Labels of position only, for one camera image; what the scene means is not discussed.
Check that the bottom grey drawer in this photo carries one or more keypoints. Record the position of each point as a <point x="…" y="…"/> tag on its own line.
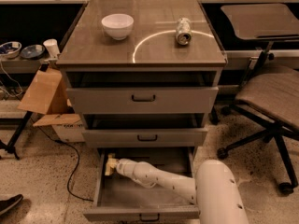
<point x="118" y="198"/>

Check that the grey drawer cabinet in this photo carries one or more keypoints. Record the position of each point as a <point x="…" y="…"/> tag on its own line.
<point x="149" y="57"/>

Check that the grey office chair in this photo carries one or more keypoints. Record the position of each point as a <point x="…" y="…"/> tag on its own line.
<point x="271" y="89"/>

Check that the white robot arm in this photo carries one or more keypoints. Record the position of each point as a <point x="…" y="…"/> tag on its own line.
<point x="213" y="189"/>

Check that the grey side shelf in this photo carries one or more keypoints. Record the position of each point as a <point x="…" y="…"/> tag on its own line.
<point x="22" y="66"/>

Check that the crushed metal can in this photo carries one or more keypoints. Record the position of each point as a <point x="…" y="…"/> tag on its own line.
<point x="183" y="31"/>

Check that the black shoe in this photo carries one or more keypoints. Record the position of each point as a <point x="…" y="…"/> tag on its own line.
<point x="6" y="205"/>

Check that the yellow sponge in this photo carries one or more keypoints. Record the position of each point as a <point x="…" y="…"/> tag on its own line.
<point x="111" y="164"/>

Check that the open cardboard box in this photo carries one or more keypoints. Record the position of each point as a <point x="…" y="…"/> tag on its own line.
<point x="47" y="97"/>

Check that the white paper cup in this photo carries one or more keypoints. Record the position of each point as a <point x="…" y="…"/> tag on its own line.
<point x="51" y="46"/>

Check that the white ceramic bowl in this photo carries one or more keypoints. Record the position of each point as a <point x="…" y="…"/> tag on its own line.
<point x="118" y="26"/>

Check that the middle grey drawer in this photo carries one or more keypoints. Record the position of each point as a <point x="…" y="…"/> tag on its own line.
<point x="145" y="137"/>

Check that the black tripod stand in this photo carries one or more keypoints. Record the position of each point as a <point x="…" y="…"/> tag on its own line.
<point x="20" y="124"/>

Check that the dark blue plate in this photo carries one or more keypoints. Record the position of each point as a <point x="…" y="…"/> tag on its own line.
<point x="33" y="52"/>

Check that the top grey drawer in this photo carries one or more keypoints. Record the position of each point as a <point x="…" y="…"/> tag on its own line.
<point x="142" y="100"/>

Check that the grey drawer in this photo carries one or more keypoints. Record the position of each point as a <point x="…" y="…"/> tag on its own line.
<point x="142" y="100"/>
<point x="118" y="198"/>
<point x="145" y="137"/>

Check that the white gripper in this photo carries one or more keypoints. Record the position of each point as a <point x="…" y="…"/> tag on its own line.
<point x="123" y="165"/>

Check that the blue patterned bowl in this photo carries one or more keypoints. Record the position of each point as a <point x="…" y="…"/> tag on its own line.
<point x="10" y="50"/>

